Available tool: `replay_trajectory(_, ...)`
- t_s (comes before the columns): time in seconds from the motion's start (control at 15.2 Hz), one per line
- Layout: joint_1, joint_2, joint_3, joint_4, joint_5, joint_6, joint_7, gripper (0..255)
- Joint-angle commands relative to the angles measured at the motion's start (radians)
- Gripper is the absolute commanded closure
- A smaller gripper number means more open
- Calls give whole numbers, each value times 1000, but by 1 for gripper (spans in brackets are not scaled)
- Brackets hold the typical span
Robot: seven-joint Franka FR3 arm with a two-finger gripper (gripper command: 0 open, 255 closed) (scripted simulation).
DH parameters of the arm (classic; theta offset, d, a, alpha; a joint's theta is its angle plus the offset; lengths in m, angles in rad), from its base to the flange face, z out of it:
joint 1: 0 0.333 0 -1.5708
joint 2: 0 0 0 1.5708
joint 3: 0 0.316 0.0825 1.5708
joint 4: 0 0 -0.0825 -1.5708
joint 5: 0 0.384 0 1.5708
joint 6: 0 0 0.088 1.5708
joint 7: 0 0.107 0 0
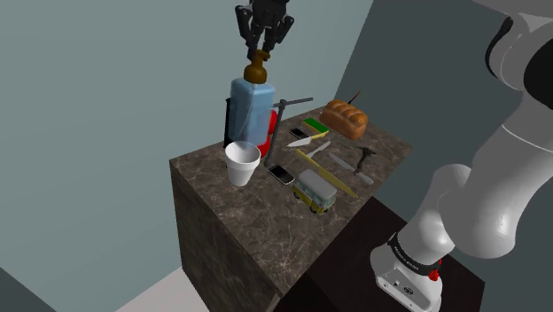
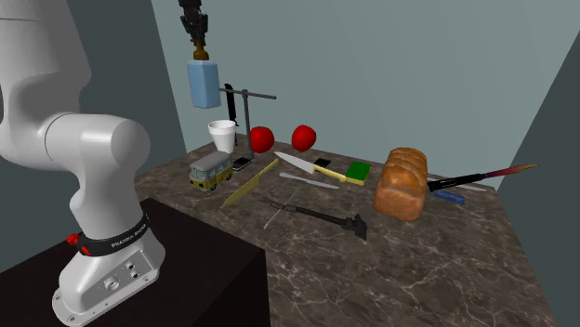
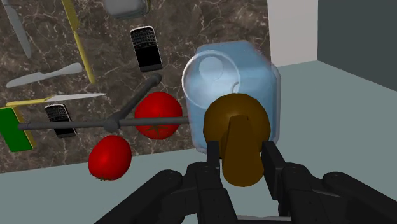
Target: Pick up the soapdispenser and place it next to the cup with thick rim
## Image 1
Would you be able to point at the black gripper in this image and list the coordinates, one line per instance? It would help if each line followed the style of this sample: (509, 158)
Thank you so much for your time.
(270, 9)

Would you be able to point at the blue soap bottle brown pump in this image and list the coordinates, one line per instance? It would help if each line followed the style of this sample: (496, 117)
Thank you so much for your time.
(250, 108)

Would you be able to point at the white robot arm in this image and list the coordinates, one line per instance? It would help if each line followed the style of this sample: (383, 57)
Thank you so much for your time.
(471, 207)

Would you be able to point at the red rounded object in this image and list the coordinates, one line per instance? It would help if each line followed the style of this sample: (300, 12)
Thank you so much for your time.
(272, 123)

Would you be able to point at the black flat upright object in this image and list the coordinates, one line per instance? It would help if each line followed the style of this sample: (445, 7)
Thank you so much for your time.
(227, 123)

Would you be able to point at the grey T-shaped rod tool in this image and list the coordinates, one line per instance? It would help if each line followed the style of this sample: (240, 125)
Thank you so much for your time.
(276, 134)

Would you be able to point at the green and yellow sponge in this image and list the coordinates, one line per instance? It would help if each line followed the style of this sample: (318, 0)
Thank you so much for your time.
(316, 125)

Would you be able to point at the small black smartphone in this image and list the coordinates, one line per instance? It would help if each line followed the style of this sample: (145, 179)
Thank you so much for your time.
(299, 133)

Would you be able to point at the thin dark red stick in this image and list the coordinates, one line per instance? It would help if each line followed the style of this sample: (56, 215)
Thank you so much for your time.
(355, 97)

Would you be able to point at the brown bread loaf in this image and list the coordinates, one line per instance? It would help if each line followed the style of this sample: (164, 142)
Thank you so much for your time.
(345, 119)

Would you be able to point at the white plastic knife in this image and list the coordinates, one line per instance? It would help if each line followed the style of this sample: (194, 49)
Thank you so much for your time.
(319, 149)

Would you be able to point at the white foam cup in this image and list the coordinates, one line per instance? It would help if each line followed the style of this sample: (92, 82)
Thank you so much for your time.
(242, 166)

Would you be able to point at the black smartphone silver edge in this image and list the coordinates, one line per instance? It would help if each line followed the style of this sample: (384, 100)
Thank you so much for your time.
(281, 174)

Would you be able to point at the long yellow knife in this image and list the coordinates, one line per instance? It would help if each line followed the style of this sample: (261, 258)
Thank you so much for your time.
(326, 173)

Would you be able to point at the silver butter knife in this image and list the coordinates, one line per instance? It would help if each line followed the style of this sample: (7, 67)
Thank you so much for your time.
(345, 165)

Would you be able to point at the dark grey hand tool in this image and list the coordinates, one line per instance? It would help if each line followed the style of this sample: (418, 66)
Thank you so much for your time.
(362, 159)

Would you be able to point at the yellow toy van grey roof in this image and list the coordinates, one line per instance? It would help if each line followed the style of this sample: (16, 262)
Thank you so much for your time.
(315, 192)

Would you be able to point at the dark robot stand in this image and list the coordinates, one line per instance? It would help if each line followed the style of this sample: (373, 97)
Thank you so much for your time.
(371, 233)

